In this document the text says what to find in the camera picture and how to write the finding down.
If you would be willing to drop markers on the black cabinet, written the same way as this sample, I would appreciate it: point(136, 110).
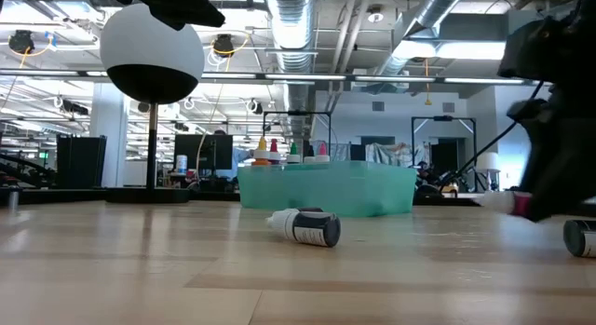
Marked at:
point(81, 159)

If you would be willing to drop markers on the white lampshade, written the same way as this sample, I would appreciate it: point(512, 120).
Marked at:
point(488, 162)

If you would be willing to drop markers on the white blue container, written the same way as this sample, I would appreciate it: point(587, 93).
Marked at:
point(181, 164)

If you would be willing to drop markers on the black background monitor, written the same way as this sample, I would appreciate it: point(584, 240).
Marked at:
point(214, 150)

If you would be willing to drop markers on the slanted silver ceiling duct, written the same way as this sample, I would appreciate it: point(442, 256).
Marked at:
point(433, 8)

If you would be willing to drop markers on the white globe table lamp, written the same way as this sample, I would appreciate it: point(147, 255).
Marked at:
point(149, 41)

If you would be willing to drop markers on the person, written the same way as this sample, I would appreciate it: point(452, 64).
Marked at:
point(239, 155)

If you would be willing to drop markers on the black cap food coloring bottle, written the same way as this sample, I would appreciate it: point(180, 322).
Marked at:
point(310, 156)

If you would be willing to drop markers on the black aluminium table frame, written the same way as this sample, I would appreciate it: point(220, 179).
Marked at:
point(56, 196)

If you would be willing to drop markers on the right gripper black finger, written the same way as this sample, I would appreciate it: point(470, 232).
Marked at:
point(563, 166)

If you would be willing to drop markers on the long ceiling light strip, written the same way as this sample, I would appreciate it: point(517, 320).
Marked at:
point(302, 77)

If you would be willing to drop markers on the silver metal post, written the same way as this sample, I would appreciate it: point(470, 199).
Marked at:
point(13, 201)

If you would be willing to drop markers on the black gantry frame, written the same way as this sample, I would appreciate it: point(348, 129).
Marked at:
point(298, 112)
point(442, 117)

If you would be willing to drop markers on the green cap food coloring bottle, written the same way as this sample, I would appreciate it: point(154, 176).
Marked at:
point(293, 155)

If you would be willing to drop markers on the red cap food coloring bottle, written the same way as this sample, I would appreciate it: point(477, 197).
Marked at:
point(274, 152)

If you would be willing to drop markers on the green translucent plastic tray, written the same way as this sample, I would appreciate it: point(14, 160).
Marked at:
point(349, 187)

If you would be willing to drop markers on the yellow hanging marker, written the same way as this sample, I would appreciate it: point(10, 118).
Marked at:
point(427, 101)

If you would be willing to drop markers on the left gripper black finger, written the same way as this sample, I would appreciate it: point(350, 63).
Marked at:
point(191, 15)

